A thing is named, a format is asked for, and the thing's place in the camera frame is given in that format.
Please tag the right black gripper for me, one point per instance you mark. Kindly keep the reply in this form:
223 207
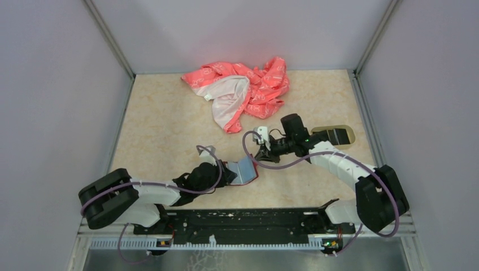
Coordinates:
264 154

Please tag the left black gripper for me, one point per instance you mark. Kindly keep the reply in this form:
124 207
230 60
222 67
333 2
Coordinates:
226 176

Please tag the red card holder wallet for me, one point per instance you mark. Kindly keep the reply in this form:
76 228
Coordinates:
245 171

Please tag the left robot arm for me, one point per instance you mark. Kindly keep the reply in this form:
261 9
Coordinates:
118 197

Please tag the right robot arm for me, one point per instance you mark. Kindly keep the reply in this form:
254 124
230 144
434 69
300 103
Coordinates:
379 198

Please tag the beige oval card tray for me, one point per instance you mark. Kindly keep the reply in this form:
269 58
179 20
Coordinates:
341 136

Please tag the pink and white cloth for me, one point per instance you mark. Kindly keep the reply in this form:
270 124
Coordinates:
235 89

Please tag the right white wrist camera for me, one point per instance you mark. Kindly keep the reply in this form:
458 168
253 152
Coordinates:
261 137

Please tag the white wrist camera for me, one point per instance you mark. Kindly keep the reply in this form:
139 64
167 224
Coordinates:
261 137
207 155

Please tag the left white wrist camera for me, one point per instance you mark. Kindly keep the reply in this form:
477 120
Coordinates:
207 155

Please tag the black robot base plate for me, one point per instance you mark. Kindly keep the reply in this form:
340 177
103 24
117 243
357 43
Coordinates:
244 226

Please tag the aluminium front frame rail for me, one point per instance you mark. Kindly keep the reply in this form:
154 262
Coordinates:
108 239

